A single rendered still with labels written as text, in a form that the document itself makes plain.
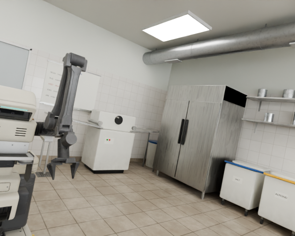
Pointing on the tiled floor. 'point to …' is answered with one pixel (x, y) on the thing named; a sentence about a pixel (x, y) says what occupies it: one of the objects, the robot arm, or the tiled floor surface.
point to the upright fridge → (199, 134)
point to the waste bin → (151, 152)
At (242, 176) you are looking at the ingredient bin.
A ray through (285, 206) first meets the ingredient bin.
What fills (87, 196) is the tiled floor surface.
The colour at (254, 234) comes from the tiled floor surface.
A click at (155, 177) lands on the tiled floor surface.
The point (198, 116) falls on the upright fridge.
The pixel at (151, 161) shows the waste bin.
